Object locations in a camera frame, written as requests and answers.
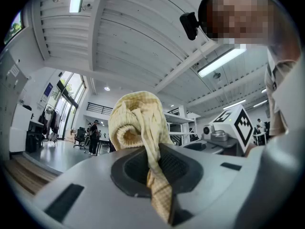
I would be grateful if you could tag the person's right forearm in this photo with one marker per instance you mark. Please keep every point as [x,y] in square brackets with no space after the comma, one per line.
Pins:
[251,150]

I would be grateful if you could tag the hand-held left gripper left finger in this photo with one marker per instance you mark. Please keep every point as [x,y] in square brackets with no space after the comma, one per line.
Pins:
[95,175]

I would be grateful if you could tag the clothes rack with garments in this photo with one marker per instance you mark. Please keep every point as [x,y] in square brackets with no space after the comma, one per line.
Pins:
[50,123]

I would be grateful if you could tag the black balcony railing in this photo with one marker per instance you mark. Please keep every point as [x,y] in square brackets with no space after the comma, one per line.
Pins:
[98,108]

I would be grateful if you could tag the yellow cloth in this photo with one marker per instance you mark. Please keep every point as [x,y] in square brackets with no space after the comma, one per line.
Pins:
[133,113]

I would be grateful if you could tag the ceiling security camera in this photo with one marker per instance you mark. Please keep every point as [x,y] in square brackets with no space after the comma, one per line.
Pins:
[87,5]

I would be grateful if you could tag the black office chair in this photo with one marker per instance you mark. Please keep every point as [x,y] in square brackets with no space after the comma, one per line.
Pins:
[79,136]

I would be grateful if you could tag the person's head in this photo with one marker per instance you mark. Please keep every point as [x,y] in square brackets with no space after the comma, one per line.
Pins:
[250,20]

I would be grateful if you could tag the person's beige shirt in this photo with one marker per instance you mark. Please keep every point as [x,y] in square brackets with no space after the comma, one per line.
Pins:
[276,99]

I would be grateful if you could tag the small high window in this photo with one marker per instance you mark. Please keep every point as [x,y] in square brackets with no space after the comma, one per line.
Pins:
[14,28]

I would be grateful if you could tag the white table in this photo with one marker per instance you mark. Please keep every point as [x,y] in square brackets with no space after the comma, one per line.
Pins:
[104,141]

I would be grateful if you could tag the wooden slatted platform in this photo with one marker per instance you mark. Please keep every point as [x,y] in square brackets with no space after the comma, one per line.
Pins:
[28,175]

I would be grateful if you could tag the blue wall poster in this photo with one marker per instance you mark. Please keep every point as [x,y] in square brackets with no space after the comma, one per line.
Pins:
[47,89]

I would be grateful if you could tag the white cabinet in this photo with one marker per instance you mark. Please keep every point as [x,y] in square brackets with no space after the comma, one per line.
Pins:
[20,132]

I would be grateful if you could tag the grey metal lockers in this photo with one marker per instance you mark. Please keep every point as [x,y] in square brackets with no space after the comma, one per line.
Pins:
[10,99]

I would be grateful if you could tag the round ceiling downlight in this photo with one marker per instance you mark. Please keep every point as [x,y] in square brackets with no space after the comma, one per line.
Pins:
[107,88]

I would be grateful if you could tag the white metal shelf rack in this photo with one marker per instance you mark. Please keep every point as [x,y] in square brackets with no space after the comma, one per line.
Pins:
[183,125]

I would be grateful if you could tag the black head-mounted camera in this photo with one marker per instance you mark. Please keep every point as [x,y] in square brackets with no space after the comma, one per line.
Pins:
[189,25]

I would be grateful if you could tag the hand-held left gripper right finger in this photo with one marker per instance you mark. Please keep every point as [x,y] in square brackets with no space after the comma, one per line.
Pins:
[214,175]

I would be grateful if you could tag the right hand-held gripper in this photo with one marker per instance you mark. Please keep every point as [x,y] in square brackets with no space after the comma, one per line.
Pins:
[238,128]

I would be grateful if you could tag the glass entrance front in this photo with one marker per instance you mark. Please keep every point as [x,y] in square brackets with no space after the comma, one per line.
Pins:
[69,99]

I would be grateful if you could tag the black storage unit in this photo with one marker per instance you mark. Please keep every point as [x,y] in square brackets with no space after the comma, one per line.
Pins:
[34,139]

